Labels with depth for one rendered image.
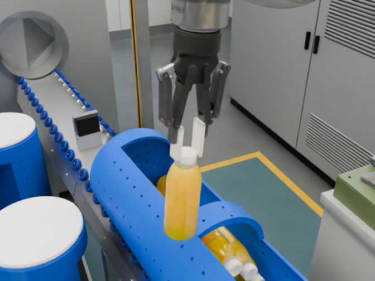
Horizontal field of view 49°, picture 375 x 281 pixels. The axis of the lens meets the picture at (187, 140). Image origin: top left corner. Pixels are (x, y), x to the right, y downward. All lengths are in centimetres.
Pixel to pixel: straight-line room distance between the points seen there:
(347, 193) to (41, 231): 91
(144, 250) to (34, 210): 44
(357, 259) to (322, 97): 170
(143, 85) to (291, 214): 143
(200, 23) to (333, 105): 231
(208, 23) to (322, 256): 111
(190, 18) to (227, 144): 288
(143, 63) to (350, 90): 140
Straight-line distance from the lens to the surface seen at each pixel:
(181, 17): 63
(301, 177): 320
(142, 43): 182
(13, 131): 175
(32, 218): 130
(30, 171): 177
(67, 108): 210
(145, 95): 192
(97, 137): 175
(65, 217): 127
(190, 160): 74
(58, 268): 120
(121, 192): 110
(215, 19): 63
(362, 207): 135
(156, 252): 96
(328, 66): 287
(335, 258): 152
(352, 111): 277
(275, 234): 270
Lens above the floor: 186
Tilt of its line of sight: 32 degrees down
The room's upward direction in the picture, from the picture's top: straight up
